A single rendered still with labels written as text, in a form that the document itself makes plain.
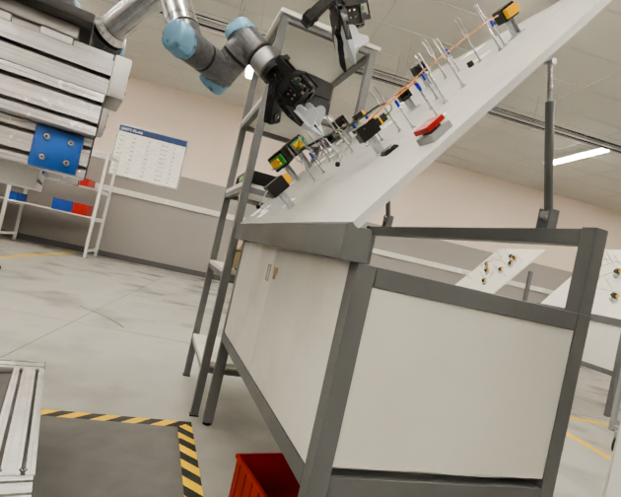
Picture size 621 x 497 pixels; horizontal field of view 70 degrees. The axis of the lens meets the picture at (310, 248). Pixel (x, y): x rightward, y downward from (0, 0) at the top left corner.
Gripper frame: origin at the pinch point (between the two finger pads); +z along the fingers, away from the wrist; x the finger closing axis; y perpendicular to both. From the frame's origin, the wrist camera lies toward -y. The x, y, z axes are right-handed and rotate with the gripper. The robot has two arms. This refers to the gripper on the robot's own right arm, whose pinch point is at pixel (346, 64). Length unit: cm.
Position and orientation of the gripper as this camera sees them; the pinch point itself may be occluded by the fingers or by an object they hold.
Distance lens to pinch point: 121.1
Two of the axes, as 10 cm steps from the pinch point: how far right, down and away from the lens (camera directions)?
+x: -1.9, -1.6, 9.7
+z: 2.2, 9.5, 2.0
